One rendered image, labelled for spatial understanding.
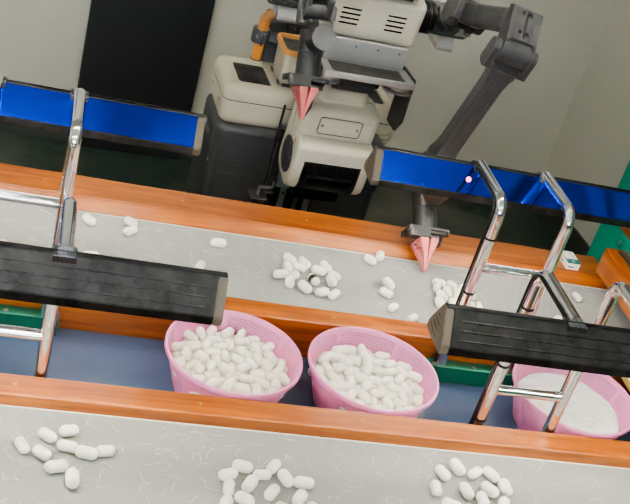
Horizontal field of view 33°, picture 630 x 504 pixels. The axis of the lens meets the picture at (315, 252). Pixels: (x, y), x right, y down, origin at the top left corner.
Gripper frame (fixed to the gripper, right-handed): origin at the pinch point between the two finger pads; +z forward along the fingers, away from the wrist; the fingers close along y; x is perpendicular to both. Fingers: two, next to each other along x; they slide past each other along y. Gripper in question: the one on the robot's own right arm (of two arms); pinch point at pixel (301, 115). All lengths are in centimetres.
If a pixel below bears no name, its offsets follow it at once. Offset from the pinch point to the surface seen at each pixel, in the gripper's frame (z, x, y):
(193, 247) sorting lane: 32.8, -7.9, -23.0
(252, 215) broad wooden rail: 24.6, 2.8, -7.8
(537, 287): 28, -74, 25
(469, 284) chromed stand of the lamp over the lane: 31, -45, 26
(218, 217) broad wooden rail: 25.9, 0.6, -16.3
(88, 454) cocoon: 63, -71, -49
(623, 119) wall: -27, 133, 173
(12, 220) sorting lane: 32, -5, -62
